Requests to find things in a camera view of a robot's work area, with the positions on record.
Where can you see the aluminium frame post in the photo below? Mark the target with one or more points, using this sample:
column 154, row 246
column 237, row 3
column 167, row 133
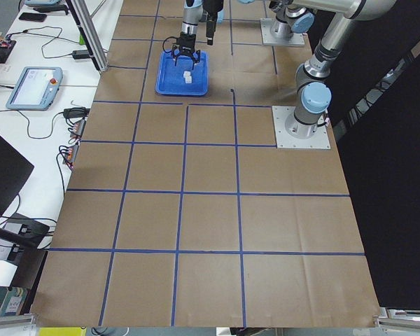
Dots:
column 84, row 23

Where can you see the brown paper table cover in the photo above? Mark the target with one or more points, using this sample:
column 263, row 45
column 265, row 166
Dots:
column 182, row 211

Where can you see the teach pendant with screen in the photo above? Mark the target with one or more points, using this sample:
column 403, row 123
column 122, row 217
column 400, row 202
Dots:
column 36, row 88

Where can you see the blue plastic tray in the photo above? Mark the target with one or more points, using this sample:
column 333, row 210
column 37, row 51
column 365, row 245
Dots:
column 170, row 80

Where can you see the black monitor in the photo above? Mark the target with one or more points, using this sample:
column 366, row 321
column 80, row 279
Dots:
column 15, row 169

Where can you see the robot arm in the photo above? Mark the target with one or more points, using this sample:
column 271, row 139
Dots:
column 299, row 18
column 313, row 95

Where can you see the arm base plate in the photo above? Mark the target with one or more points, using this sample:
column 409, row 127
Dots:
column 291, row 134
column 276, row 33

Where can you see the black smartphone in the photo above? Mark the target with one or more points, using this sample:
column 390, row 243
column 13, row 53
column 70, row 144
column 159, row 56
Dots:
column 32, row 17

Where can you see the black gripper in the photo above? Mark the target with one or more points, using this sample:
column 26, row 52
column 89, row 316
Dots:
column 187, row 42
column 211, row 27

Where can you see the black power adapter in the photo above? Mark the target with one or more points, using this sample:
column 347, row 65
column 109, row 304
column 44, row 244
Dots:
column 80, row 54

